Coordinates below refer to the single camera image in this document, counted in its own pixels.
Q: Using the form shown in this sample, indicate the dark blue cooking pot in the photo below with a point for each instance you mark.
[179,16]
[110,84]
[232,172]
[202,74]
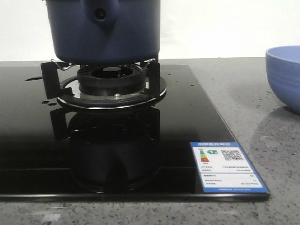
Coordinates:
[91,32]

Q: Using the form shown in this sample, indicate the light blue ceramic bowl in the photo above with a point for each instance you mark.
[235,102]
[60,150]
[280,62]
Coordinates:
[283,74]

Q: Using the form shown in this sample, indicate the black right pot support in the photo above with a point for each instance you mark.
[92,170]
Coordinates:
[67,91]

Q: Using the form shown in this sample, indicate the black right gas burner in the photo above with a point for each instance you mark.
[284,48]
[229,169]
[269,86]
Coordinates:
[107,81]

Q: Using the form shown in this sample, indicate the blue energy efficiency label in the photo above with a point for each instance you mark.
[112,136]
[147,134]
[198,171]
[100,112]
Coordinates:
[224,167]

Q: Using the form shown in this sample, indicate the black glass gas cooktop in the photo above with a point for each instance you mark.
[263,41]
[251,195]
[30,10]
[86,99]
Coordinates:
[51,152]

